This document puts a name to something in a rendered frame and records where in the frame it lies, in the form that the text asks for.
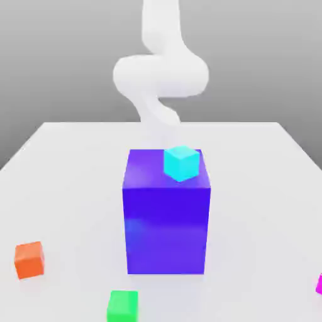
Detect small cyan cube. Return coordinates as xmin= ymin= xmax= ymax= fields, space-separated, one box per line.
xmin=163 ymin=145 xmax=201 ymax=182

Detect small green cube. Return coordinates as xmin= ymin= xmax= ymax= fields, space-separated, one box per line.
xmin=106 ymin=290 xmax=139 ymax=322

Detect small orange cube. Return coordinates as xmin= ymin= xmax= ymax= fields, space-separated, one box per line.
xmin=14 ymin=241 xmax=45 ymax=280

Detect large purple box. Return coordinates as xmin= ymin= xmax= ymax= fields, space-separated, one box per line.
xmin=121 ymin=148 xmax=211 ymax=275

